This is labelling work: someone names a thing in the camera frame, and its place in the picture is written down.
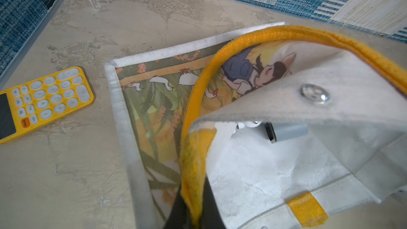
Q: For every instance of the light blue twin-bell clock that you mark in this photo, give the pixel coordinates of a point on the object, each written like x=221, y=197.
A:
x=247, y=124

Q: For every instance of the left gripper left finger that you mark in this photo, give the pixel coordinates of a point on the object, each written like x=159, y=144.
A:
x=179, y=217

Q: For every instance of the white canvas tote bag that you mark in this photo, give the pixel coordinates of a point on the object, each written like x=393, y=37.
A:
x=176, y=109

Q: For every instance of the yellow calculator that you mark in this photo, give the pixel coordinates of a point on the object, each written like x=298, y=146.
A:
x=35, y=104

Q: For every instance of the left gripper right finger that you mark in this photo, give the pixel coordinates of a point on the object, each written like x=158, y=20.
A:
x=210, y=217

